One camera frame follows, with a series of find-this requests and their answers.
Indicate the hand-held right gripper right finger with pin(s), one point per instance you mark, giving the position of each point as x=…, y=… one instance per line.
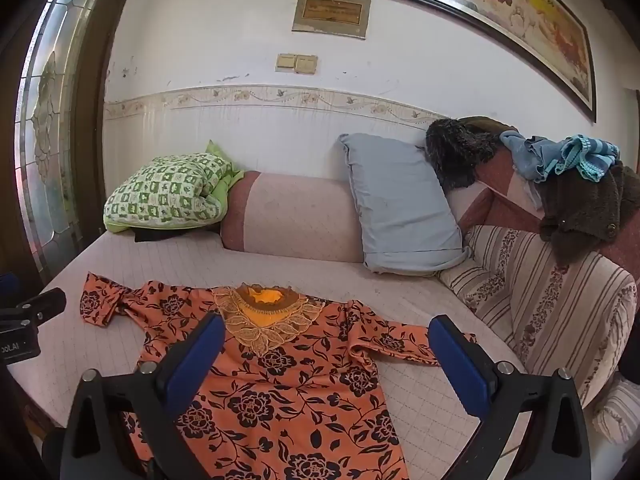
x=457, y=360

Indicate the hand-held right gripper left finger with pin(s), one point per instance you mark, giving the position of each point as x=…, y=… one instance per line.
x=196, y=360

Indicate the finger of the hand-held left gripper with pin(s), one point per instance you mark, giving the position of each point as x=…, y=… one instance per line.
x=42, y=305

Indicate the orange floral shirt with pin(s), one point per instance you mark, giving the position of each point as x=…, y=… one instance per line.
x=300, y=385

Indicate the striped floral cushion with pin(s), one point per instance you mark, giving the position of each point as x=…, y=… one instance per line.
x=550, y=300

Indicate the black cloth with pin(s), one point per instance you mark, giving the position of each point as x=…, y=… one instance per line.
x=155, y=235

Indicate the green patterned pillow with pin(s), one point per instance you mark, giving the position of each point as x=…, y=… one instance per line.
x=165, y=190

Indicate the light blue pillow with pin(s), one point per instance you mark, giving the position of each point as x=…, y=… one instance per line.
x=400, y=200

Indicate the pink and brown back cushion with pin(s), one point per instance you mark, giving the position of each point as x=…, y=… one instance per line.
x=500, y=195

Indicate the pink bolster cushion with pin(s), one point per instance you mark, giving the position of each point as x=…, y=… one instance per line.
x=295, y=215

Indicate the wooden stained glass door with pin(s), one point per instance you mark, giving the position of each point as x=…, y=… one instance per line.
x=55, y=110

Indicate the brown fleece jacket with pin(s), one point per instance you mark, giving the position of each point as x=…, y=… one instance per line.
x=585, y=210

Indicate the dark furry garment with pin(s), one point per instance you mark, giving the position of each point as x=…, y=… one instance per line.
x=460, y=155

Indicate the pale blue cloth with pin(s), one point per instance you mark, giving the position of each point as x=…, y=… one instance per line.
x=525, y=157

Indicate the teal striped cloth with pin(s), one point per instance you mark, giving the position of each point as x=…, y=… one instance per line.
x=587, y=155

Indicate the framed painting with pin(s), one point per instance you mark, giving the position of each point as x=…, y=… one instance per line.
x=500, y=0

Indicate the beige light switch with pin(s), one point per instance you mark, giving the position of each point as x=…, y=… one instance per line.
x=306, y=64
x=286, y=62

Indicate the wall plaque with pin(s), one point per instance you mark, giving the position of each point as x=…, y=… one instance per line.
x=331, y=10

